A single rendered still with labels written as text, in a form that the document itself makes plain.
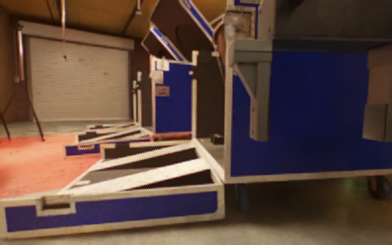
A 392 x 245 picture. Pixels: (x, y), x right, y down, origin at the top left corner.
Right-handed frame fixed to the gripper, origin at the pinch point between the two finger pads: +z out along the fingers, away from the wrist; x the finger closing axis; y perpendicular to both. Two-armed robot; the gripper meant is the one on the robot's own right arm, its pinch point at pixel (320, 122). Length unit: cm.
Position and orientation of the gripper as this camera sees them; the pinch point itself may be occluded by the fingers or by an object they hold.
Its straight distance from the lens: 25.2
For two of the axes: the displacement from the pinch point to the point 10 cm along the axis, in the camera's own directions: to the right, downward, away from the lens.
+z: -0.1, 10.0, 0.8
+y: 0.0, 0.8, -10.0
